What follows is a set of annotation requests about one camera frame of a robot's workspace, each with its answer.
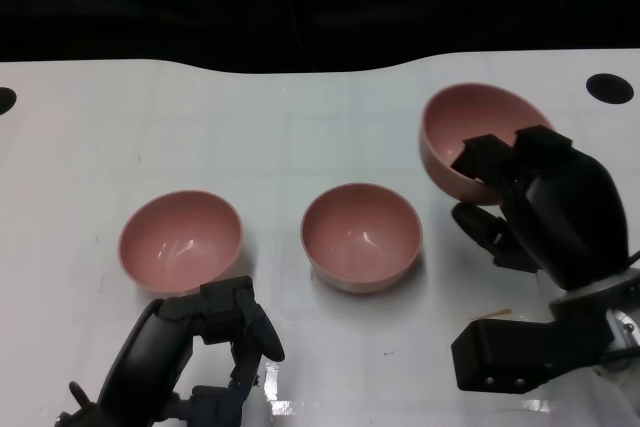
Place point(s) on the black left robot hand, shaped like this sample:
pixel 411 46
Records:
pixel 150 362

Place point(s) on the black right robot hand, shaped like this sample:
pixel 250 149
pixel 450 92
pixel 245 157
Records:
pixel 570 217

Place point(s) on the pink plastic bowl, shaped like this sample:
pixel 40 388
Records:
pixel 361 237
pixel 465 117
pixel 180 242

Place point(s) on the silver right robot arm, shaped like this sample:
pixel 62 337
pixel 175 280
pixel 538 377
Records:
pixel 617 307

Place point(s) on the small wooden sliver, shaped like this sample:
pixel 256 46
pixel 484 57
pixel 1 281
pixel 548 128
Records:
pixel 492 314

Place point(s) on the black round table grommet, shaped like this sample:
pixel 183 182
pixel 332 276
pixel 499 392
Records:
pixel 6 100
pixel 610 89

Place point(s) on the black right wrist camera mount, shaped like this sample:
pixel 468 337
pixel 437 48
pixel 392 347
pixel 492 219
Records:
pixel 520 352

